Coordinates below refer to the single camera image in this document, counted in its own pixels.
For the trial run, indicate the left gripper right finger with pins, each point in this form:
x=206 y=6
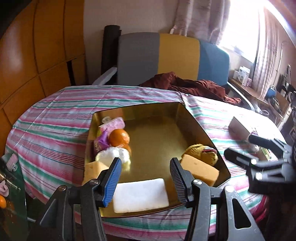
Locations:
x=182 y=180

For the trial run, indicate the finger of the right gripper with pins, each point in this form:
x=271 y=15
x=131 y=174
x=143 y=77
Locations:
x=271 y=144
x=239 y=158

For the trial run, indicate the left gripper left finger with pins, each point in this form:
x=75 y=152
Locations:
x=108 y=183

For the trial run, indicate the yellow sponge block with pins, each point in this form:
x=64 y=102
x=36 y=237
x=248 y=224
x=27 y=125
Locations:
x=200 y=170

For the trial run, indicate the white fluffy ball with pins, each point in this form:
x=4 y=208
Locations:
x=104 y=158

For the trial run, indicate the cream cardboard box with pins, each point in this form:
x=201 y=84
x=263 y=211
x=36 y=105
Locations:
x=241 y=128

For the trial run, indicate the purple snack packet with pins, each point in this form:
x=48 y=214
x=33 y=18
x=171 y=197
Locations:
x=101 y=142

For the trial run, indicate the green cracker box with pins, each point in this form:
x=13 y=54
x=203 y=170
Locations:
x=264 y=154

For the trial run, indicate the yellow knitted toy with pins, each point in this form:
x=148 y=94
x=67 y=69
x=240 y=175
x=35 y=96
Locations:
x=203 y=153

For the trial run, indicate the white sponge pad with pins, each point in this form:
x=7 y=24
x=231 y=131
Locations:
x=140 y=196

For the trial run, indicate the wooden side desk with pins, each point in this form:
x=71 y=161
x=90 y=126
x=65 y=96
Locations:
x=278 y=115

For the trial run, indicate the orange fruit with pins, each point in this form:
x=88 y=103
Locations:
x=118 y=137

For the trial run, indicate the blue cup on desk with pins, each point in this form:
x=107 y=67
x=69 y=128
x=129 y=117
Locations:
x=271 y=92

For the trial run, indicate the gold tray box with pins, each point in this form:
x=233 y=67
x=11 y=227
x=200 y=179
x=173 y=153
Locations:
x=158 y=132

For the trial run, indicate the pink plastic packet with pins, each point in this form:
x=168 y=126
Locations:
x=114 y=124

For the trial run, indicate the striped tablecloth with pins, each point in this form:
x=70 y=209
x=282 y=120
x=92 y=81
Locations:
x=50 y=139

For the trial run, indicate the white boxes on desk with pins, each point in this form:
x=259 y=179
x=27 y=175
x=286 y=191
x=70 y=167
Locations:
x=242 y=76

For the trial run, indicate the maroon cloth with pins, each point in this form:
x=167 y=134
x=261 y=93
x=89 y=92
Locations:
x=202 y=88

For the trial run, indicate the grey yellow blue chair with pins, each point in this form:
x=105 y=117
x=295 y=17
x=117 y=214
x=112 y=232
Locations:
x=131 y=59

